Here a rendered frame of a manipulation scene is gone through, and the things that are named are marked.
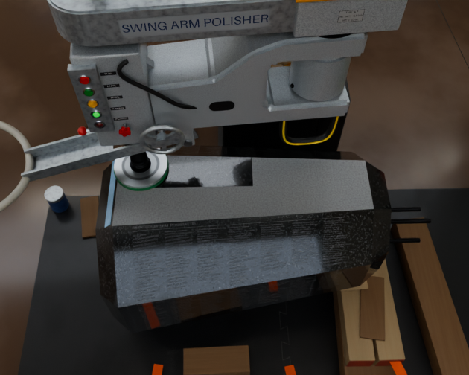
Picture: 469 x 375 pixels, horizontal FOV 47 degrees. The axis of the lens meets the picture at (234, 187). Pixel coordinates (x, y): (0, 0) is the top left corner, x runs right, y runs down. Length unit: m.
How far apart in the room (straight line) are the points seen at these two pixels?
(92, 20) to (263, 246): 1.06
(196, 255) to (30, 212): 1.37
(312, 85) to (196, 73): 0.38
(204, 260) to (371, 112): 1.80
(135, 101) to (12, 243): 1.62
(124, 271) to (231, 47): 0.96
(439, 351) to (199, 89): 1.69
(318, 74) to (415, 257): 1.42
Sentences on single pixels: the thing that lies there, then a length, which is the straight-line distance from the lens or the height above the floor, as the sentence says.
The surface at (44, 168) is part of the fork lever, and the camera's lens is 2.12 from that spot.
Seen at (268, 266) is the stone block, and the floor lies 0.68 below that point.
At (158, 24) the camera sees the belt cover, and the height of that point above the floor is 1.64.
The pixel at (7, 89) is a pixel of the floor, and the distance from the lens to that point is 3.84.
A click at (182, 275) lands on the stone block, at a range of 2.12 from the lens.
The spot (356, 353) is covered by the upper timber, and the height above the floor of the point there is 0.24.
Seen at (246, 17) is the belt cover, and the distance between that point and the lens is 1.51.
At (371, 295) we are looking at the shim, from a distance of 2.60.
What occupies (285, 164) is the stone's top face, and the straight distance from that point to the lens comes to 2.18.
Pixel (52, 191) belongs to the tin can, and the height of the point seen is 0.15.
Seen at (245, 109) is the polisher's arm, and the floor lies 1.25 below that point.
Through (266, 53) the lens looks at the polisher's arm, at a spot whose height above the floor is 1.49.
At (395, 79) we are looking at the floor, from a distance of 3.76.
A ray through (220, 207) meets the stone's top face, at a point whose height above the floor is 0.82.
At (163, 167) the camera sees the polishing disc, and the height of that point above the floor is 0.85.
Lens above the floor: 2.61
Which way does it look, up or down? 58 degrees down
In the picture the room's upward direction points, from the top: straight up
